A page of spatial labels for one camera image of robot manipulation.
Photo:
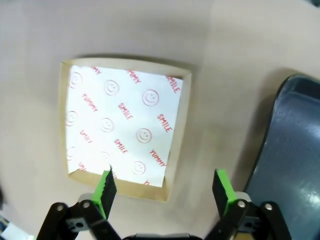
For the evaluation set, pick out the black textured serving tray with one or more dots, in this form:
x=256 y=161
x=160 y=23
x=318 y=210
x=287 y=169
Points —
x=292 y=150

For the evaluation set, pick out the white smiley print paper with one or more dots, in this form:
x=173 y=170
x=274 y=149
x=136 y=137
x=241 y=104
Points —
x=125 y=130

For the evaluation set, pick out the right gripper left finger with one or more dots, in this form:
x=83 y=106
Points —
x=108 y=190

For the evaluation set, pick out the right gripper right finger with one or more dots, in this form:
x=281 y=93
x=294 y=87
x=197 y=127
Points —
x=221 y=192

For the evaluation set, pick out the kraft cardboard food box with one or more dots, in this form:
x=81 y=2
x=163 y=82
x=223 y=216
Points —
x=183 y=125

